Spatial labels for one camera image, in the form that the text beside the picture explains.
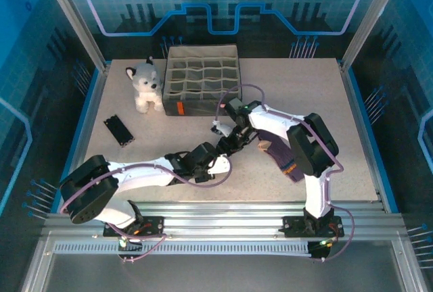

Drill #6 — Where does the aluminium front frame rail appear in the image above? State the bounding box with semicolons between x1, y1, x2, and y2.
43;200;405;239

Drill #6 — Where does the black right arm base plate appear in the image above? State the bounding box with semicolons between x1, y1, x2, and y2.
282;216;344;238

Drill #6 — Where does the slotted grey cable duct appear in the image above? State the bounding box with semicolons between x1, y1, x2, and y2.
52;241;314;256

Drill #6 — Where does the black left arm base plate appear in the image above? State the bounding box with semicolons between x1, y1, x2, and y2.
103;216;166;238

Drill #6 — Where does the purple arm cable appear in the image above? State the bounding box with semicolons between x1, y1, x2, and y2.
60;156;234;264
215;84;355;263

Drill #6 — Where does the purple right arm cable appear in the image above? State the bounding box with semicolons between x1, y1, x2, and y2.
215;84;355;263

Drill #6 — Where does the grey white husky plush toy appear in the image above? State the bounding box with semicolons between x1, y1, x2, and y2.
125;55;165;114

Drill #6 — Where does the aluminium side rail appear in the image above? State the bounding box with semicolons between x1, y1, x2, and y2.
55;64;111;214
338;60;400;214

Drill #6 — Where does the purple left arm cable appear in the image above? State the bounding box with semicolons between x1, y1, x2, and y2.
60;156;234;264

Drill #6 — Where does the aluminium frame post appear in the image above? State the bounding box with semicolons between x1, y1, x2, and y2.
340;0;409;70
37;0;110;72

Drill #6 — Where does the purple sock with beige toe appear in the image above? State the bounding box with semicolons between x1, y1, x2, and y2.
256;136;305;184

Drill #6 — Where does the grey fabric divided organizer box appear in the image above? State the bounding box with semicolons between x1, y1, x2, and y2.
161;44;244;117

